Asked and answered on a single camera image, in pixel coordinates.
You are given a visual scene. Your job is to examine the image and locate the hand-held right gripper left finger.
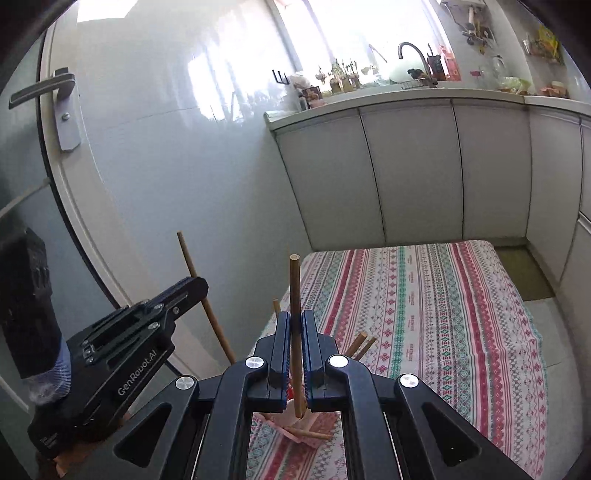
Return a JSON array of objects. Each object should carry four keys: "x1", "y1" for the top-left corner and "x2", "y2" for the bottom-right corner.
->
[{"x1": 92, "y1": 311, "x2": 291, "y2": 480}]

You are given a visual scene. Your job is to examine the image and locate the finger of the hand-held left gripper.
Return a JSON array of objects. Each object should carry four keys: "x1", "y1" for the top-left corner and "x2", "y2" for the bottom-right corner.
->
[{"x1": 129, "y1": 277, "x2": 209, "y2": 333}]

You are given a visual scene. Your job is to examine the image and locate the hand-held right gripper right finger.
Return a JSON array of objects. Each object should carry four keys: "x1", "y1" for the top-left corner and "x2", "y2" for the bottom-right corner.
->
[{"x1": 302, "y1": 310, "x2": 532, "y2": 480}]

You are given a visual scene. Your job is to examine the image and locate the pink perforated utensil basket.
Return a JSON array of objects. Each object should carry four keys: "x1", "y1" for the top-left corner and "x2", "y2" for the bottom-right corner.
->
[{"x1": 255, "y1": 388, "x2": 340, "y2": 450}]

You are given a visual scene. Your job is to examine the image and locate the patterned striped tablecloth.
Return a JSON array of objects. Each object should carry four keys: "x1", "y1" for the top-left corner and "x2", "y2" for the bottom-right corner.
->
[{"x1": 247, "y1": 239, "x2": 550, "y2": 480}]

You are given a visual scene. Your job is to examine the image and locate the frosted glass door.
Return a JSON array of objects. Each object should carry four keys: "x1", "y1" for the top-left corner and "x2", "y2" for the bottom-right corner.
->
[{"x1": 0, "y1": 9, "x2": 222, "y2": 462}]

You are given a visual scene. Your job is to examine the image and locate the olive floor mat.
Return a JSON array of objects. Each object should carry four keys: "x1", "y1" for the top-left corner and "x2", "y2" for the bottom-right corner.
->
[{"x1": 496, "y1": 246, "x2": 555, "y2": 302}]

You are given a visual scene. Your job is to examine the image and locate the small potted plants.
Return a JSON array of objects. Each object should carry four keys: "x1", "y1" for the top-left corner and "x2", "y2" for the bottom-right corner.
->
[{"x1": 315, "y1": 59, "x2": 362, "y2": 94}]

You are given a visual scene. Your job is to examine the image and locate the white kitchen countertop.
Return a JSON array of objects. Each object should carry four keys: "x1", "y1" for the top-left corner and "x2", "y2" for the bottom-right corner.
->
[{"x1": 264, "y1": 85, "x2": 591, "y2": 131}]

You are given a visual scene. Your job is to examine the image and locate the kitchen window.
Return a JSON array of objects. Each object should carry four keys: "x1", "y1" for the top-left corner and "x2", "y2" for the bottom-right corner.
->
[{"x1": 276, "y1": 0, "x2": 454, "y2": 89}]

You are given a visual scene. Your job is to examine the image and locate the dark curved faucet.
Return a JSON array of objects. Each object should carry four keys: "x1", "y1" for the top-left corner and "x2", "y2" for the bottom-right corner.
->
[{"x1": 398, "y1": 42, "x2": 437, "y2": 89}]

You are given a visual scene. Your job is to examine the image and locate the red carton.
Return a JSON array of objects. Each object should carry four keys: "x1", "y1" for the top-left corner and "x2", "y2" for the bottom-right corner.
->
[{"x1": 438, "y1": 45, "x2": 462, "y2": 82}]

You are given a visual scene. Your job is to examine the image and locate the green leafy vegetable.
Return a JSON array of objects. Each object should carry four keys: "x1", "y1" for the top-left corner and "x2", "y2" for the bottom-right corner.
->
[{"x1": 499, "y1": 76, "x2": 533, "y2": 93}]

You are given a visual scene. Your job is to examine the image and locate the hanging kitchen tools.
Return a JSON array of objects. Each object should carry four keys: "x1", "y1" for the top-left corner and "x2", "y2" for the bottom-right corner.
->
[{"x1": 457, "y1": 4, "x2": 495, "y2": 48}]

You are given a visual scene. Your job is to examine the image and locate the yellow snack packet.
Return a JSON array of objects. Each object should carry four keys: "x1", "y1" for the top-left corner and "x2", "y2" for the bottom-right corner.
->
[{"x1": 534, "y1": 25, "x2": 562, "y2": 61}]

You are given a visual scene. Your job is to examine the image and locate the grey door handle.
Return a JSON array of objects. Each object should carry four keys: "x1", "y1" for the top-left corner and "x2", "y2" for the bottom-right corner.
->
[{"x1": 9, "y1": 68, "x2": 85, "y2": 153}]

